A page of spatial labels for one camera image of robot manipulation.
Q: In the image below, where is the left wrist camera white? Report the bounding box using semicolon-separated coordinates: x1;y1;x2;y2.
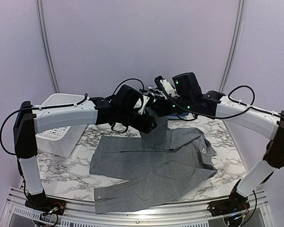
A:
134;93;154;115

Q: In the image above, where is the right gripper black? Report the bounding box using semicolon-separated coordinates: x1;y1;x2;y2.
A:
151;96;193;117

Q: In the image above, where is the left wall aluminium profile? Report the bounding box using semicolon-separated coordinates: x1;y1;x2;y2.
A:
35;0;60;93

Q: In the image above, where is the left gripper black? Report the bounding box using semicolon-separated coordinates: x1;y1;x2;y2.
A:
117;107;157;133

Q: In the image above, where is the aluminium frame rail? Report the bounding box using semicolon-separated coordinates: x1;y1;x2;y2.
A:
0;186;275;227

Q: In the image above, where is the blue checked folded shirt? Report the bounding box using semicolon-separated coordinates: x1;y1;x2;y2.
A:
168;113;189;120

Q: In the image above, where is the grey long sleeve shirt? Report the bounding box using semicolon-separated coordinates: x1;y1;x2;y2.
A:
89;117;217;214

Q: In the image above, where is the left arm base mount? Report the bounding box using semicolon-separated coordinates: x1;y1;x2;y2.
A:
25;191;66;216

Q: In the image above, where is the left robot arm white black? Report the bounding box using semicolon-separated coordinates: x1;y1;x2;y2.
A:
13;85;156;210

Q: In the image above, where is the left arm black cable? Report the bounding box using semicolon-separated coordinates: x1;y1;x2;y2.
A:
0;78;145;156

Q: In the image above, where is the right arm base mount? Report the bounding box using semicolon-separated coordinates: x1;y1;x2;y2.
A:
207;189;250;217

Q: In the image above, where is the wall aluminium profile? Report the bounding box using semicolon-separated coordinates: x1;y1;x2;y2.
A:
35;0;60;93
219;0;246;93

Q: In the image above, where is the right wall aluminium profile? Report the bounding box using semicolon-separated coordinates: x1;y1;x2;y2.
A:
219;0;246;93

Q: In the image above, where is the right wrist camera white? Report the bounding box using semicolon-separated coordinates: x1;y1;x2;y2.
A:
154;76;178;97

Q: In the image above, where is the white plastic bin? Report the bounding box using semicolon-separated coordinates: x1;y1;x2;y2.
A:
35;93;87;158

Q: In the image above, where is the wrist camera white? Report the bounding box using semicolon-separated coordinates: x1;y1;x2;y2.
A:
134;93;154;115
154;76;178;97

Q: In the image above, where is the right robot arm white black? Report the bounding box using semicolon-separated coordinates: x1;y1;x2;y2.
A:
154;72;284;212

